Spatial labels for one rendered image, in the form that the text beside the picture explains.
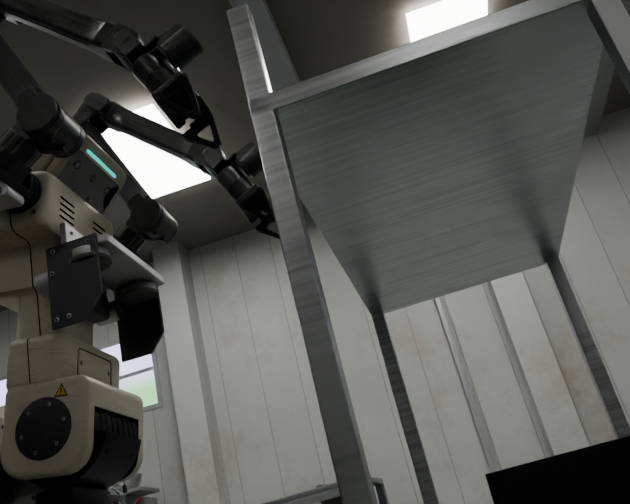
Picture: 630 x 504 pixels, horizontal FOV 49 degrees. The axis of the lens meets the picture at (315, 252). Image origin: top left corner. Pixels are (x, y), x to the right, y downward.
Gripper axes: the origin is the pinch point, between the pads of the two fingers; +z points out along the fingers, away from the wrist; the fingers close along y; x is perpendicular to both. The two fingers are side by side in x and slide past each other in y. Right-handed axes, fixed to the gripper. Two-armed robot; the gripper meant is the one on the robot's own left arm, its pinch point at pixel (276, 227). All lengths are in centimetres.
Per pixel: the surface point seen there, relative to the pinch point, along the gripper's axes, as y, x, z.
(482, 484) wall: 533, -18, 41
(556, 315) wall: 531, -178, -23
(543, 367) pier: 502, -126, 7
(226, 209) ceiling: 472, -10, -316
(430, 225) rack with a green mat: -20.4, -19.3, 32.1
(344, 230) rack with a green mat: -29.3, -6.1, 25.6
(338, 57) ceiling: 301, -150, -245
